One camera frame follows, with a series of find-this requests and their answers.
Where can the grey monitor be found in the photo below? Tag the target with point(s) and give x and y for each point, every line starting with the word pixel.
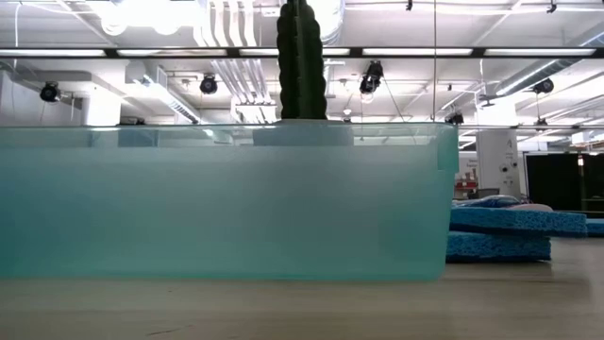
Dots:
pixel 483 192

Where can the red shelf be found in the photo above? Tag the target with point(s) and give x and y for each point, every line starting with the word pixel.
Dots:
pixel 464 186

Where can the white ceiling pipes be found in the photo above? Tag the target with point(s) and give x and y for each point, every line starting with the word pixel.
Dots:
pixel 245 75

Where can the blue sponge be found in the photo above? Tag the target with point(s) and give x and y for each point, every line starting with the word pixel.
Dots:
pixel 595 227
pixel 495 248
pixel 519 222

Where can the teal translucent plastic bin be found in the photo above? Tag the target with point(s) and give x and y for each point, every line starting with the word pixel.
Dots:
pixel 212 212

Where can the black partition panel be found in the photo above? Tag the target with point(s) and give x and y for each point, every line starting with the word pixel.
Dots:
pixel 552 181

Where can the silver ventilation duct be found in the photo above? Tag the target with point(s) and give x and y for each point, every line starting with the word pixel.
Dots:
pixel 542 71

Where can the thin vertical pole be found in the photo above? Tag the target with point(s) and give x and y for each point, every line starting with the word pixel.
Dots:
pixel 434 71

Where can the green cactus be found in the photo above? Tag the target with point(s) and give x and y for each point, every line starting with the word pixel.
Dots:
pixel 302 61

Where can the white column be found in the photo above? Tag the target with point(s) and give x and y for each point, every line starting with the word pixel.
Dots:
pixel 498 165

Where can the black overhead light rail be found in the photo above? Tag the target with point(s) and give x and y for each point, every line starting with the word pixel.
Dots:
pixel 111 53

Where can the black ceiling spotlight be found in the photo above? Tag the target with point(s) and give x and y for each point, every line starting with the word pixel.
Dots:
pixel 208 85
pixel 49 92
pixel 372 78
pixel 543 86
pixel 455 119

